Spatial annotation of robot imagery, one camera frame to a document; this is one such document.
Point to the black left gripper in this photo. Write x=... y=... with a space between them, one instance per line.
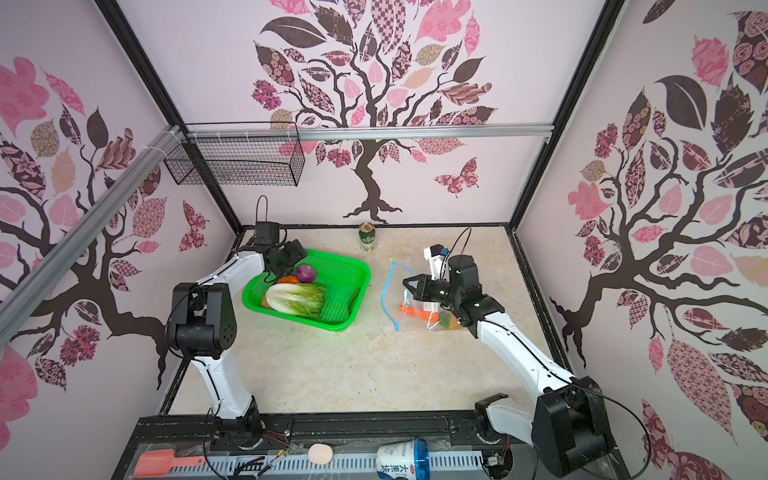
x=296 y=251

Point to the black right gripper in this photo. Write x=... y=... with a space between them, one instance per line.
x=423 y=292

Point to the clear zip top bag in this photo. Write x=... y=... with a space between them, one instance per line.
x=395 y=294

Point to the orange carrot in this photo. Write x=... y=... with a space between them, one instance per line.
x=422 y=314

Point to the purple onion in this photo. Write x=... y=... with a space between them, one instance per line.
x=306 y=273

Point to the yellow potato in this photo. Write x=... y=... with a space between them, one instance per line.
x=448 y=321

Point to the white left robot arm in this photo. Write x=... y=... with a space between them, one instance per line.
x=202 y=325

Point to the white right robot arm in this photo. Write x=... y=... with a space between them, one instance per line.
x=568 y=425

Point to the green cabbage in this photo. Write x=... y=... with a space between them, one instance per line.
x=305 y=300

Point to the green chili pepper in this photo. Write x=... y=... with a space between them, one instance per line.
x=352 y=300

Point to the green plastic basket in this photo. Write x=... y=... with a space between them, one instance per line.
x=339 y=275

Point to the white blue cup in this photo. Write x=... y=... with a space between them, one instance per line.
x=404 y=460

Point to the beige egg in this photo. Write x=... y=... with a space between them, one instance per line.
x=320 y=454

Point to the pink plastic scoop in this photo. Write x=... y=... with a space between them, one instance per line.
x=159 y=463

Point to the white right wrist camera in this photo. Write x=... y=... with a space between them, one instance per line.
x=435 y=256

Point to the black wire basket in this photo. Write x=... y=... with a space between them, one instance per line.
x=261 y=153

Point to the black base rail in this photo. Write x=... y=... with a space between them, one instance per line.
x=458 y=445

